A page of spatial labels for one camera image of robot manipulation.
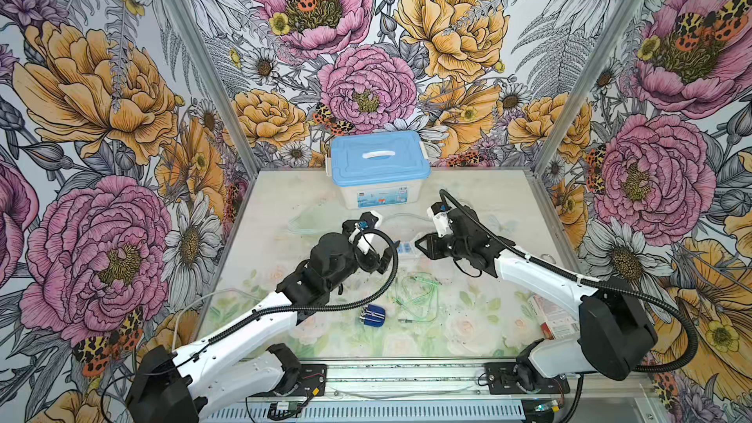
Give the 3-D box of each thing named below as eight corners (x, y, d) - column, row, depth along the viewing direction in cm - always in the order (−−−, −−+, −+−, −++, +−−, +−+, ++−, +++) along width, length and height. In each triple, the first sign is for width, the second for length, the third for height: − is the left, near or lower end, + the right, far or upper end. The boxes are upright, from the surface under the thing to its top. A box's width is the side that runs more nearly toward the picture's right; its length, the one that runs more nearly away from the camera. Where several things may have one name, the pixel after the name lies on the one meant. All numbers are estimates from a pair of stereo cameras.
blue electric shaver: (359, 323, 85) (359, 319, 83) (365, 306, 88) (364, 302, 86) (382, 329, 84) (382, 326, 82) (387, 312, 87) (387, 308, 85)
